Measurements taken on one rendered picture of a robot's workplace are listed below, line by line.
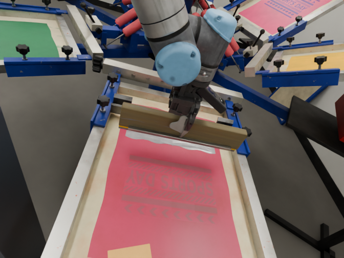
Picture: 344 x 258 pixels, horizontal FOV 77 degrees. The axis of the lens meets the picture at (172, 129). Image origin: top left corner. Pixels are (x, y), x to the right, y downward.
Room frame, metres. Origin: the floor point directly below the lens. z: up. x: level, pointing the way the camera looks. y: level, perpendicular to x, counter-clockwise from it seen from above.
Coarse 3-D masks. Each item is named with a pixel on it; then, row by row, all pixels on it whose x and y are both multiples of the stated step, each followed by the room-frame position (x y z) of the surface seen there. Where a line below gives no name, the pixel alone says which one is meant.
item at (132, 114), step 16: (128, 112) 0.47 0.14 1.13; (144, 112) 0.49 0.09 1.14; (160, 112) 0.51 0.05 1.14; (160, 128) 0.50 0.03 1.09; (192, 128) 0.52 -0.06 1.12; (208, 128) 0.53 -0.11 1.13; (224, 128) 0.55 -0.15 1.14; (240, 128) 0.58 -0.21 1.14; (224, 144) 0.55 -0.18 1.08; (240, 144) 0.57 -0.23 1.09
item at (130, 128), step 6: (132, 126) 0.48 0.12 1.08; (138, 132) 0.47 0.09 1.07; (144, 132) 0.48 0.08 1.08; (150, 132) 0.48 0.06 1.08; (156, 132) 0.49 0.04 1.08; (162, 132) 0.50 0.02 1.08; (168, 138) 0.50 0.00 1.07; (174, 138) 0.50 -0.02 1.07; (180, 138) 0.51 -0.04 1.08; (186, 138) 0.52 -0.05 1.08; (198, 144) 0.52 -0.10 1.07; (204, 144) 0.52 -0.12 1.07; (210, 144) 0.53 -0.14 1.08; (216, 144) 0.54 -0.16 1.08; (228, 150) 0.55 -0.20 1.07
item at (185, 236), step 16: (176, 160) 0.52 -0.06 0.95; (192, 160) 0.55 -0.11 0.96; (208, 160) 0.58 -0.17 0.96; (224, 176) 0.53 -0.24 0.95; (224, 192) 0.46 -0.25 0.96; (224, 208) 0.40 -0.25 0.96; (176, 224) 0.30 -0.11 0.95; (192, 224) 0.31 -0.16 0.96; (208, 224) 0.33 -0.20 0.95; (224, 224) 0.35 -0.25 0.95; (176, 240) 0.26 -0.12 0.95; (192, 240) 0.27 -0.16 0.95; (208, 240) 0.29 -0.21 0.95; (224, 240) 0.30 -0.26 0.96; (176, 256) 0.22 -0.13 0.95; (192, 256) 0.23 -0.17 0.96; (208, 256) 0.25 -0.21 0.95; (224, 256) 0.26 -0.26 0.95; (240, 256) 0.28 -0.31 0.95
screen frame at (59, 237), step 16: (144, 96) 0.80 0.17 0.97; (160, 96) 0.82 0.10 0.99; (208, 112) 0.87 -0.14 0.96; (224, 112) 0.89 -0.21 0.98; (96, 128) 0.49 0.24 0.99; (96, 144) 0.43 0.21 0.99; (80, 160) 0.36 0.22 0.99; (240, 160) 0.61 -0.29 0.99; (80, 176) 0.31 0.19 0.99; (240, 176) 0.54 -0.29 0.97; (80, 192) 0.27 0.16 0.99; (256, 192) 0.48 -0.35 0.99; (64, 208) 0.21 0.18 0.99; (256, 208) 0.42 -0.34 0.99; (64, 224) 0.18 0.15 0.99; (256, 224) 0.37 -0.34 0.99; (48, 240) 0.14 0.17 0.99; (64, 240) 0.15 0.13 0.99; (256, 240) 0.33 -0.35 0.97; (48, 256) 0.11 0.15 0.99; (272, 256) 0.29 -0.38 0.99
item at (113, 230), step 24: (120, 144) 0.50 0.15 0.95; (144, 144) 0.54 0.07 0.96; (168, 144) 0.58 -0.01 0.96; (120, 168) 0.40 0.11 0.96; (120, 192) 0.33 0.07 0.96; (120, 216) 0.26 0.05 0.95; (144, 216) 0.29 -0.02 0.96; (96, 240) 0.19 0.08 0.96; (120, 240) 0.20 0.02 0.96; (144, 240) 0.23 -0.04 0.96; (168, 240) 0.25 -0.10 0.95
